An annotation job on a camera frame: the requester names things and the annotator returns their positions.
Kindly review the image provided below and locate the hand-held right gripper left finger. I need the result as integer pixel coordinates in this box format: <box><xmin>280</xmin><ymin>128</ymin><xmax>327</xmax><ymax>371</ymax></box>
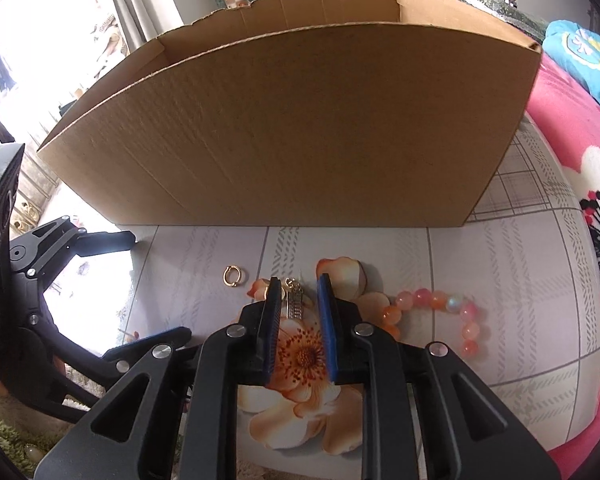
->
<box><xmin>34</xmin><ymin>276</ymin><xmax>286</xmax><ymax>480</ymax></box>

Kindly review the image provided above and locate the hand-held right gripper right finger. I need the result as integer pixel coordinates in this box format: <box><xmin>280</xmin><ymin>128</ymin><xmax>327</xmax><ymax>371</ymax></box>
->
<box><xmin>316</xmin><ymin>273</ymin><xmax>563</xmax><ymax>480</ymax></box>

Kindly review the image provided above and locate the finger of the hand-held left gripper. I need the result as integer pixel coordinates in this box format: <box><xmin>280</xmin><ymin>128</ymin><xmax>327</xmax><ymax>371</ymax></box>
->
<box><xmin>11</xmin><ymin>215</ymin><xmax>137</xmax><ymax>282</ymax></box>
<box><xmin>27</xmin><ymin>317</ymin><xmax>194</xmax><ymax>408</ymax></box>

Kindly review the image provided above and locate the brown cardboard box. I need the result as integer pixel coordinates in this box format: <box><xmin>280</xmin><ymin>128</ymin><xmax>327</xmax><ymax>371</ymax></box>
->
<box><xmin>36</xmin><ymin>0</ymin><xmax>544</xmax><ymax>229</ymax></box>

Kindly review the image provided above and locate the green shaggy rug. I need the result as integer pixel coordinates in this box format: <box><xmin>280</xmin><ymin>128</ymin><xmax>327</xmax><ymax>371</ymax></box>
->
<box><xmin>0</xmin><ymin>360</ymin><xmax>108</xmax><ymax>480</ymax></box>

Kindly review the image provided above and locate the floral table cover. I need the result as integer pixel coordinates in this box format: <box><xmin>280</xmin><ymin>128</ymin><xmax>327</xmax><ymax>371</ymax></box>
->
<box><xmin>40</xmin><ymin>110</ymin><xmax>600</xmax><ymax>480</ymax></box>

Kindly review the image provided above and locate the grey patterned cloth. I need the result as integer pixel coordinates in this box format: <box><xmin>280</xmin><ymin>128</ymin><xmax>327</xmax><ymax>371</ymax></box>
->
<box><xmin>452</xmin><ymin>0</ymin><xmax>549</xmax><ymax>42</ymax></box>

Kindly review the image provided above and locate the light blue printed cushion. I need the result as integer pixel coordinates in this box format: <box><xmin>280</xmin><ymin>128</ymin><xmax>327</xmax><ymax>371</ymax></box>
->
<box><xmin>545</xmin><ymin>20</ymin><xmax>600</xmax><ymax>127</ymax></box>

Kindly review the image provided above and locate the pink bead bracelet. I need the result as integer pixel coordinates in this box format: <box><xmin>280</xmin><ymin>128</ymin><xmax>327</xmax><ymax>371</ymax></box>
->
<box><xmin>380</xmin><ymin>287</ymin><xmax>481</xmax><ymax>356</ymax></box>

